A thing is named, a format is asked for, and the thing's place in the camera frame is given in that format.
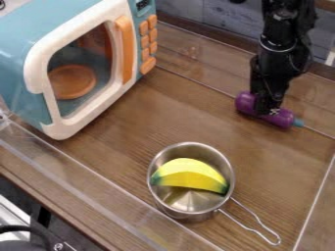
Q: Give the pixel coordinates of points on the purple toy eggplant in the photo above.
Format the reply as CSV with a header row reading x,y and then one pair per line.
x,y
284,118

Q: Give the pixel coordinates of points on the clear acrylic barrier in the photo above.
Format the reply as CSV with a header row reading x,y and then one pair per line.
x,y
113,217

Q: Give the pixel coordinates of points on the yellow green toy banana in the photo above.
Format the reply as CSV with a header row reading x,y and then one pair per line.
x,y
190,173

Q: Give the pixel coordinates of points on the silver pot with wire handle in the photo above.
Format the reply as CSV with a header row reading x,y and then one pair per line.
x,y
196,205

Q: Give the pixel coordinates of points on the blue toy microwave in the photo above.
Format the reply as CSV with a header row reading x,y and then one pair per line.
x,y
106,34

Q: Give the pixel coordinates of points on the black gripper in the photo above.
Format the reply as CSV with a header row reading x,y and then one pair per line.
x,y
273,69

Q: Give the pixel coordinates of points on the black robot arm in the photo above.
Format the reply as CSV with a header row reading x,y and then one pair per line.
x,y
284,51

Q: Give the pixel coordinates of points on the orange microwave turntable plate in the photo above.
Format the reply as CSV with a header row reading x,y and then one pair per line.
x,y
73,81

